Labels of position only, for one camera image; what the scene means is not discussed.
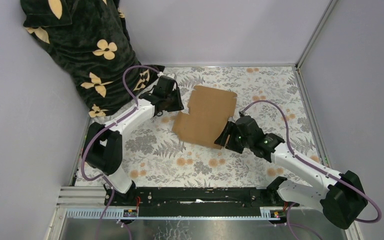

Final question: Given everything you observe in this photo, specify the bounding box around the brown cardboard paper box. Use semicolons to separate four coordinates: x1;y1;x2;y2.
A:
172;85;238;150

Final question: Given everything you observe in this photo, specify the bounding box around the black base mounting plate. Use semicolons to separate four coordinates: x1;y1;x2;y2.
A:
104;186;291;218

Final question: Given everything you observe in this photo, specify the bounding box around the purple cable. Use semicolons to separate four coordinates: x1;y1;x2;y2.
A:
239;99;383;240
80;64;161;240

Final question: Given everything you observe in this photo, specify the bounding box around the floral patterned table mat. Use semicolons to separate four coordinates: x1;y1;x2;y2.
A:
122;66;320;187

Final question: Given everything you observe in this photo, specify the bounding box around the aluminium frame rail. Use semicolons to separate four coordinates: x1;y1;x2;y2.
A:
47;186;359;240

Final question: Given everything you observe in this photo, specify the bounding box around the black floral plush blanket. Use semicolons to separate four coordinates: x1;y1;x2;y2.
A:
20;0;165;118

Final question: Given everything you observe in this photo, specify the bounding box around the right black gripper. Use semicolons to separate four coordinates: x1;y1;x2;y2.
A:
213;121;252;155

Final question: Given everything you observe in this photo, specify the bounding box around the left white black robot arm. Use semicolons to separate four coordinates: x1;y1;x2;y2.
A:
81;75;184;206

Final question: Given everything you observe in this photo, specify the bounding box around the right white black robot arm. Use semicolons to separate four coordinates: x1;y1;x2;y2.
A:
214;115;368;230

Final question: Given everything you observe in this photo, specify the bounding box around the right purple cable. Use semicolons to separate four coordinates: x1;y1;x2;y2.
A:
239;99;383;240

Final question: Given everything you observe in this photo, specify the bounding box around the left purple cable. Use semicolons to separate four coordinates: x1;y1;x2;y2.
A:
80;64;161;240

